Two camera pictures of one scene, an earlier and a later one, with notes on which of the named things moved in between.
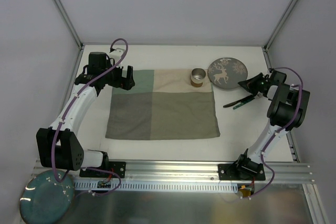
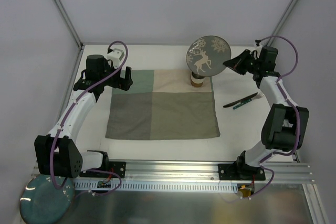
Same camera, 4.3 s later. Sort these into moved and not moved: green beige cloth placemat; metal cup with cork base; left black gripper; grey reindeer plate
Moved: grey reindeer plate
Not moved: metal cup with cork base; green beige cloth placemat; left black gripper
